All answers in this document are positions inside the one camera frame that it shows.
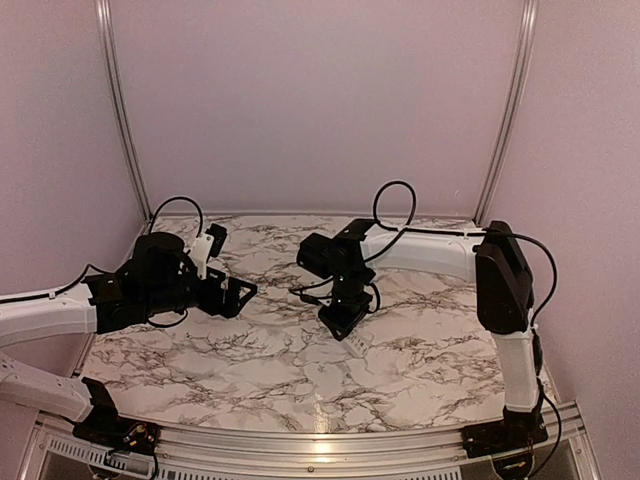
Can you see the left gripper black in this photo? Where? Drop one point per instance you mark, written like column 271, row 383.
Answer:
column 229, row 306

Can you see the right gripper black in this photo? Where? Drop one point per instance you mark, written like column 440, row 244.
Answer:
column 344, row 324

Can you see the white remote control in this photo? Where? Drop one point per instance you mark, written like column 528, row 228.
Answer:
column 358, row 344

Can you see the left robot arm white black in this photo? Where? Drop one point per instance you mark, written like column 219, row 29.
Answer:
column 161, row 276

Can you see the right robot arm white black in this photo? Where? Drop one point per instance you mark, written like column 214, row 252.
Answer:
column 490, row 258

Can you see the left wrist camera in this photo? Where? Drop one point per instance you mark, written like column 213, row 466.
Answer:
column 206, row 246

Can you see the front aluminium rail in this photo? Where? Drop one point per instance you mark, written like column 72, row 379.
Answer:
column 183, row 452

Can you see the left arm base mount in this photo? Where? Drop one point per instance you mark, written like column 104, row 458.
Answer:
column 119, row 433

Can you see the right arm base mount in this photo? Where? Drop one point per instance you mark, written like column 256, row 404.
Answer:
column 516, row 430

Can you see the right aluminium frame post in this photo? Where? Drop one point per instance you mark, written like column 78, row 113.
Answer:
column 515, row 92

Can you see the aluminium frame post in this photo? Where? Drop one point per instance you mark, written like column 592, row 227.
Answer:
column 108, row 41
column 515, row 92

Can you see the left aluminium frame post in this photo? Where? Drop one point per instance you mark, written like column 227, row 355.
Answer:
column 108, row 41

